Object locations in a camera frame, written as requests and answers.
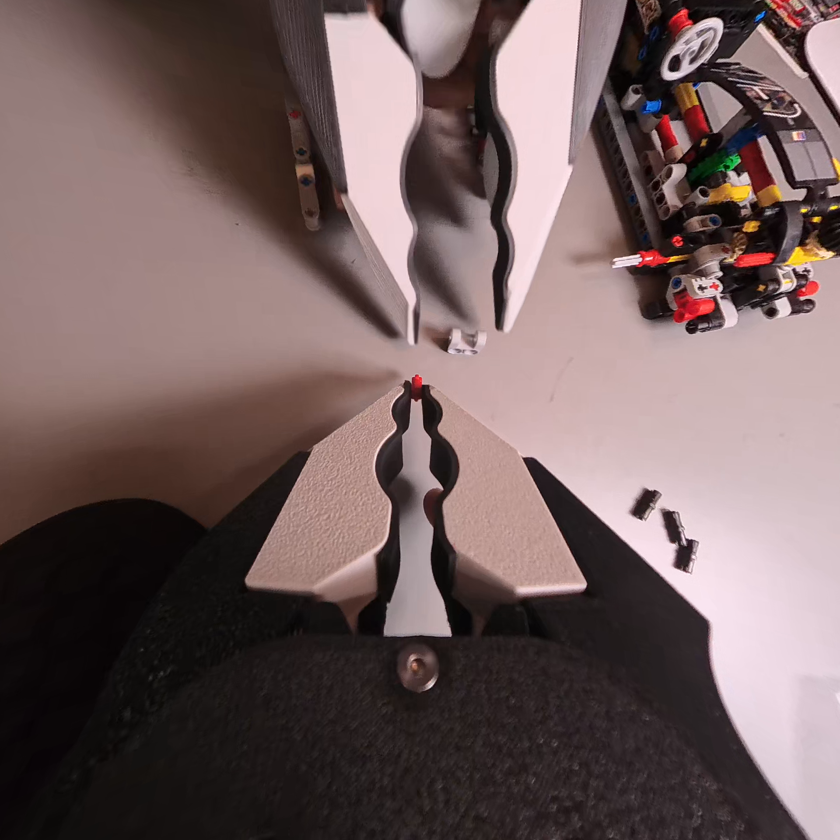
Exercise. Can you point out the small red lego pin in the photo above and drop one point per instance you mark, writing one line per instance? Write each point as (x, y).
(417, 387)

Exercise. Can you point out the small grey lego connector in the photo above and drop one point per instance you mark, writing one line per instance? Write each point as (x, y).
(459, 344)

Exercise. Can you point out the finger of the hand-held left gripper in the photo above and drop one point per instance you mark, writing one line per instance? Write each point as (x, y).
(367, 98)
(538, 98)

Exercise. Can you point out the black lego pin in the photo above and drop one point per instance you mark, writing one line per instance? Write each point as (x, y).
(647, 504)
(674, 528)
(686, 556)

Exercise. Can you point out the thin grey lego beam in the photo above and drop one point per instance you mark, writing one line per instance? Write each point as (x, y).
(305, 177)

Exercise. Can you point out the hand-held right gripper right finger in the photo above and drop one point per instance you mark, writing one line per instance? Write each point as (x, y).
(518, 525)

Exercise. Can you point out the lego car model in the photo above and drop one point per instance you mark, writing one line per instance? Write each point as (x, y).
(722, 197)

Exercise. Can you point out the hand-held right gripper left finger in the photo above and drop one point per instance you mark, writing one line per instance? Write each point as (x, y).
(315, 525)

